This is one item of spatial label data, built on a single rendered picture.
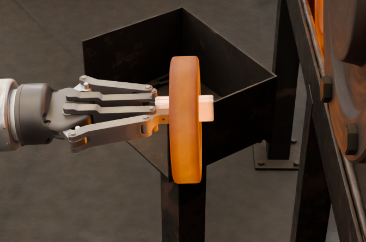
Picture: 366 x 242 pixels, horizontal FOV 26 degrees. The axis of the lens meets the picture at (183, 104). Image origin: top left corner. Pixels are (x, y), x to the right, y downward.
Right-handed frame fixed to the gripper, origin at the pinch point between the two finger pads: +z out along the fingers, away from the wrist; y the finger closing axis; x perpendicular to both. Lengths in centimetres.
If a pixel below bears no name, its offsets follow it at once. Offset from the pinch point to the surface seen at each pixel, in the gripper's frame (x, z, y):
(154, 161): -23.3, -6.0, -17.6
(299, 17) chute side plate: -21, 21, -57
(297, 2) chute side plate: -21, 21, -62
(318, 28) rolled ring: -21, 24, -52
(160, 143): -23.6, -5.3, -22.4
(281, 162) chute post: -84, 21, -86
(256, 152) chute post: -84, 15, -91
